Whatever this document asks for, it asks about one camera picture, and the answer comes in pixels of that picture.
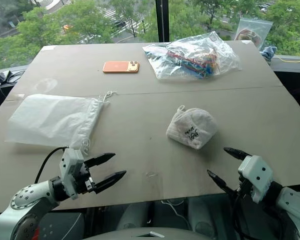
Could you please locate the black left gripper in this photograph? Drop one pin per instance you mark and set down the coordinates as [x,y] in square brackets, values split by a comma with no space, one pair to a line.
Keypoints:
[85,180]

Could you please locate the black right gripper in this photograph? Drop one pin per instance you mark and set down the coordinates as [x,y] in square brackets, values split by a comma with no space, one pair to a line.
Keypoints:
[242,188]

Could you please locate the white towel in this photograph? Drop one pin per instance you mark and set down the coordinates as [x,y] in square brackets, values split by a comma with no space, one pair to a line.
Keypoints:
[192,125]

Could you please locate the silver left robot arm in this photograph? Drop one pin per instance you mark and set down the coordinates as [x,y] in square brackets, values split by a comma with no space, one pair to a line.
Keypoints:
[22,197]

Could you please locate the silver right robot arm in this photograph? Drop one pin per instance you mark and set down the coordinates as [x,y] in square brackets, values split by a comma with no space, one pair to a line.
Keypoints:
[293,200]

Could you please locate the clear bag of colourful items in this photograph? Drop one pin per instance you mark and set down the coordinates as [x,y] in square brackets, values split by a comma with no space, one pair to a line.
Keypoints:
[189,60]

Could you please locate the clear zip bag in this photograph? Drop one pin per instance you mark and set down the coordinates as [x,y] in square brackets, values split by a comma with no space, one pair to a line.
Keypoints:
[252,32]

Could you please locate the grey robot torso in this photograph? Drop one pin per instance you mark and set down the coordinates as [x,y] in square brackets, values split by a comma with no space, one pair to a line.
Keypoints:
[139,233]

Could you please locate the orange smartphone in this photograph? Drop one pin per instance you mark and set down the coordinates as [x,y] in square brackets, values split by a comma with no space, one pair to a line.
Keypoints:
[117,67]

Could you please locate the blue cloth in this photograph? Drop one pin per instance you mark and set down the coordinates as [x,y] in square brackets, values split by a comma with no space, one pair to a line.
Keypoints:
[268,52]

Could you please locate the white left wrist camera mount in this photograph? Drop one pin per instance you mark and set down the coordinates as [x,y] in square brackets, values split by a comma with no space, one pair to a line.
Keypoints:
[69,170]

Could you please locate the black window post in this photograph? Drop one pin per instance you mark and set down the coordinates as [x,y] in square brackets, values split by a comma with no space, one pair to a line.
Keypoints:
[163,20]

